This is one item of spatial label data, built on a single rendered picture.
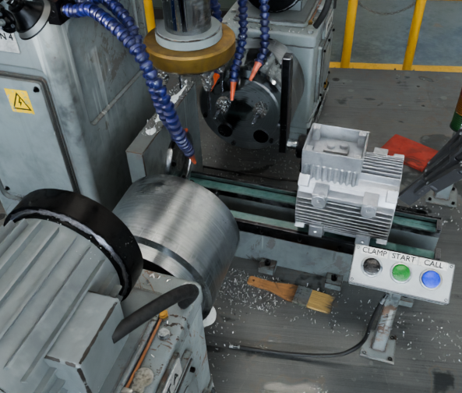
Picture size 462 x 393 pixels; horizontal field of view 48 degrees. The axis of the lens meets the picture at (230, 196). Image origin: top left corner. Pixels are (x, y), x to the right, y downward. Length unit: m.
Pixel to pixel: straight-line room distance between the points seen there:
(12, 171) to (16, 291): 0.70
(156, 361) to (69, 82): 0.55
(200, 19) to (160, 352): 0.59
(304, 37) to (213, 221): 0.70
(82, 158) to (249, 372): 0.56
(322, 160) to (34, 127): 0.58
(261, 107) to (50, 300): 0.85
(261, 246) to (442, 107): 0.93
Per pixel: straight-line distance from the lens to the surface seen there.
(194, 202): 0.93
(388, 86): 2.00
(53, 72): 1.02
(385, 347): 1.16
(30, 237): 0.63
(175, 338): 0.74
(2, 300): 0.58
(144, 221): 0.89
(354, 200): 1.08
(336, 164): 1.06
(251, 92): 1.32
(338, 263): 1.23
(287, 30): 1.50
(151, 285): 0.80
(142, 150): 1.08
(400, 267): 0.95
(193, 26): 1.01
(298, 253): 1.23
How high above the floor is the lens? 1.78
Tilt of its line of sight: 42 degrees down
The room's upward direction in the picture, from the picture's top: 3 degrees counter-clockwise
